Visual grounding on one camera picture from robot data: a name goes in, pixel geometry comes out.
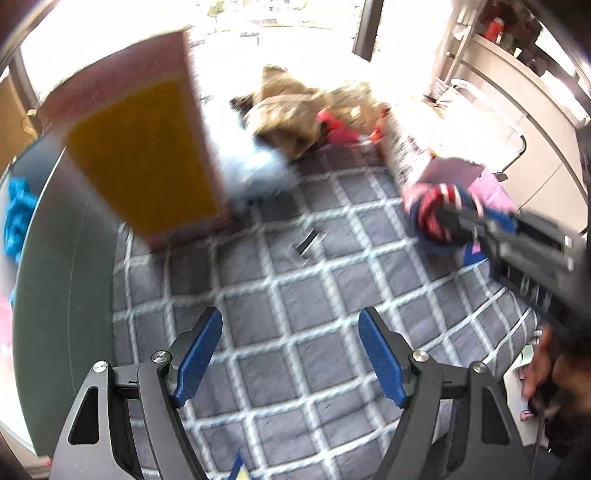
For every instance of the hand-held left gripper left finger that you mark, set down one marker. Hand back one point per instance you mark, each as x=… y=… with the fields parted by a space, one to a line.
x=196 y=360

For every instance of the grey fabric storage bin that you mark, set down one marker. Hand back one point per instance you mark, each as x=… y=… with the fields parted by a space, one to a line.
x=64 y=300

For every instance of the brown cardboard panel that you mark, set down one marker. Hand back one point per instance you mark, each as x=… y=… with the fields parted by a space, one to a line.
x=14 y=115

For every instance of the blue mesh cloth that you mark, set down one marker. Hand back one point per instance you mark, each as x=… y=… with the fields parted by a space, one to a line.
x=18 y=217

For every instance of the white cabinet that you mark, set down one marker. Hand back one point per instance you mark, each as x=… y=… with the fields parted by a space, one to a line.
x=531 y=115

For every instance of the red yellow cardboard box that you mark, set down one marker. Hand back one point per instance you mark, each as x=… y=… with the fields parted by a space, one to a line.
x=138 y=147

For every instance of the white printed box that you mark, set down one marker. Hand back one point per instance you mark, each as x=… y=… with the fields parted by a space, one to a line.
x=415 y=147

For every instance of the red bottle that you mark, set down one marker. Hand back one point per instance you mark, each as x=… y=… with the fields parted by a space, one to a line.
x=494 y=28

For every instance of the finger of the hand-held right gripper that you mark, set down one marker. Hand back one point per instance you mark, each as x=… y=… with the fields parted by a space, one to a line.
x=480 y=220
x=480 y=242

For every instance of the red white striped cloth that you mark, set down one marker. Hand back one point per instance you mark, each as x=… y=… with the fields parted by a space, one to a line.
x=431 y=217

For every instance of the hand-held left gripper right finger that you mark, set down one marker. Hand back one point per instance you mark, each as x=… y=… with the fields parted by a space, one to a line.
x=383 y=360

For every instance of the small black clip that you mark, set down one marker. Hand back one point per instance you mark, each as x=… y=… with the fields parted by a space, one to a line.
x=307 y=243

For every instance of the person's right hand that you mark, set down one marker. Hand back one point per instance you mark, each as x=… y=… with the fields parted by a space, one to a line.
x=538 y=369

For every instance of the grey checked blanket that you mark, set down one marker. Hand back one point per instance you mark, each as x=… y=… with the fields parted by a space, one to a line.
x=286 y=300

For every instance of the dark window frame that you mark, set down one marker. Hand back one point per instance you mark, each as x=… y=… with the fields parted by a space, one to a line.
x=368 y=27

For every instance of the brown knit cloth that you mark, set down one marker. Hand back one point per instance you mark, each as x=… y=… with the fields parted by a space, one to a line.
x=281 y=110

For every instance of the light blue fluffy scarf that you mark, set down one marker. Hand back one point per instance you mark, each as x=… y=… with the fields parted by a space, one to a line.
x=249 y=161

